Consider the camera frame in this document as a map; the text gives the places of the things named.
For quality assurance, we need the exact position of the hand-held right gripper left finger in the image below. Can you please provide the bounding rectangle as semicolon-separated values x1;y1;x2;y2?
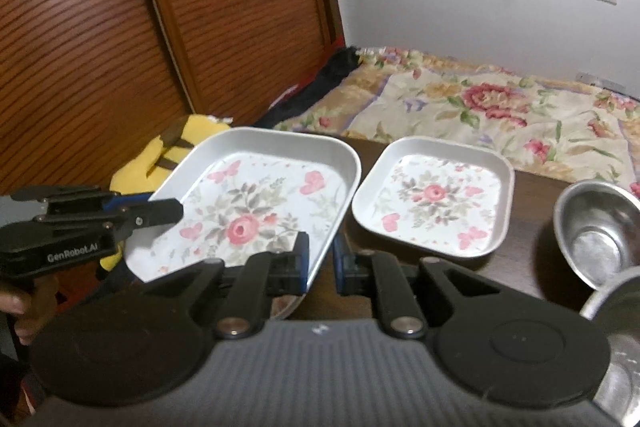
137;231;311;340

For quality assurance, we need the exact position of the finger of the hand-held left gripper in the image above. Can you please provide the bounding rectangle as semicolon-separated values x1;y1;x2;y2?
10;185;151;214
34;198;184;242

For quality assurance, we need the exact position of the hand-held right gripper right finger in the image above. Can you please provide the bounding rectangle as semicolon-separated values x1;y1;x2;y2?
332;234;502;340

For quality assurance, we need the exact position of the large floral square plate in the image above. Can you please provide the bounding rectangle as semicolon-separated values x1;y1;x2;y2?
124;127;363;299

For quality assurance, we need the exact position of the stainless steel bowl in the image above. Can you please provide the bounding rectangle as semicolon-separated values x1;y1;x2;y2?
553;179;640;292
579;266;640;427

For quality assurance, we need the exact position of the person's left hand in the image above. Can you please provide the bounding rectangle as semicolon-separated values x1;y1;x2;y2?
0;288;38;347

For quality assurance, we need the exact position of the yellow plush toy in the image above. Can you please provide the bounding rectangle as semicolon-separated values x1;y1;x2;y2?
99;114;233;273

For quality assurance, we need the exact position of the small floral square plate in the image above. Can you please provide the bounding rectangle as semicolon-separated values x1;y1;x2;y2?
351;136;516;258

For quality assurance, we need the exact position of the wooden louvered wardrobe door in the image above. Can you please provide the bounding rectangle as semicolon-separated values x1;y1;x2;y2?
131;0;335;128
0;0;203;196

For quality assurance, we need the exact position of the dark cloth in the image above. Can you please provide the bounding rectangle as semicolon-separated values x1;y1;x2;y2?
252;46;362;130

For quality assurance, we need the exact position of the floral blanket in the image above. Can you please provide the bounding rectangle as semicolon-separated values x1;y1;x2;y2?
274;46;640;200

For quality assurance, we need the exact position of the white wall outlet strip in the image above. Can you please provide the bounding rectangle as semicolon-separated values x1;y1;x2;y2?
575;73;629;92

